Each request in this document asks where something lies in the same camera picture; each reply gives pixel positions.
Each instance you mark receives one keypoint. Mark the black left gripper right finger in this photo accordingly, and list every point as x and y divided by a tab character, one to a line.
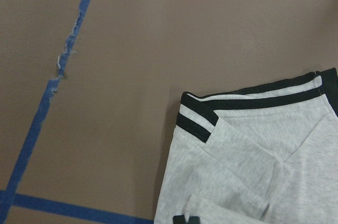
194	220

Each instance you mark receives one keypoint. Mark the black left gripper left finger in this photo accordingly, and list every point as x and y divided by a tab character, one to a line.
179	219

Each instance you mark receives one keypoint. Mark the grey cartoon print t-shirt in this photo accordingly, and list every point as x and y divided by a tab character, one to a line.
264	154

